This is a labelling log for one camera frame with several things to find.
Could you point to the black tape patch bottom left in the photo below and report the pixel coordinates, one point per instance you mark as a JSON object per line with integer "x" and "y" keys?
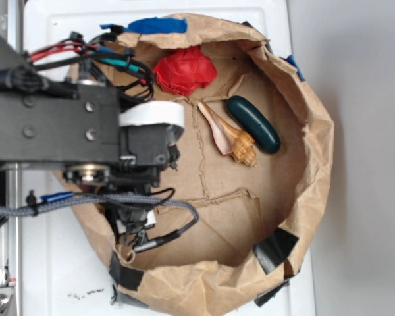
{"x": 127, "y": 277}

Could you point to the brown paper bag tray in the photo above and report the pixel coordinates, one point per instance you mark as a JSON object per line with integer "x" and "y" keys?
{"x": 211, "y": 269}

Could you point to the tan spiral seashell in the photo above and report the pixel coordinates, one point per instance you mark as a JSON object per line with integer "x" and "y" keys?
{"x": 230, "y": 141}

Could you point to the crumpled red paper ball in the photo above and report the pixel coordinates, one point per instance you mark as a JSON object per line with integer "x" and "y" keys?
{"x": 184, "y": 71}

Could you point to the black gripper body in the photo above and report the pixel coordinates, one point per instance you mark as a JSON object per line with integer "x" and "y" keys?
{"x": 124, "y": 189}

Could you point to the blue tape strip top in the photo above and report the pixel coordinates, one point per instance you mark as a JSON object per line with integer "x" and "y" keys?
{"x": 151, "y": 26}

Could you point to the dark green oval case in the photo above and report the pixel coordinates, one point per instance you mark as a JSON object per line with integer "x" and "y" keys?
{"x": 250, "y": 118}

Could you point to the blue tape strip right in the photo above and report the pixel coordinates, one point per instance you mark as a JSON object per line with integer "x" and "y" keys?
{"x": 291, "y": 60}

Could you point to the aluminium frame rail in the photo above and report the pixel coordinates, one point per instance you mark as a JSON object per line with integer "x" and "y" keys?
{"x": 11, "y": 29}

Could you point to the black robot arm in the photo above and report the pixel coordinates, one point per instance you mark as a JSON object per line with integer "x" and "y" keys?
{"x": 83, "y": 109}

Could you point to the blue tape strip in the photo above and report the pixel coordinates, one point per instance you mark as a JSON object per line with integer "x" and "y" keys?
{"x": 291, "y": 60}
{"x": 151, "y": 26}

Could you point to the black tape patch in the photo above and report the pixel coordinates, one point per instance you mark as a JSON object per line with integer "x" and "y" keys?
{"x": 274, "y": 249}
{"x": 127, "y": 277}

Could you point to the black tape patch right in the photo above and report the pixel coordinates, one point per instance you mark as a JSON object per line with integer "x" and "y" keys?
{"x": 274, "y": 249}

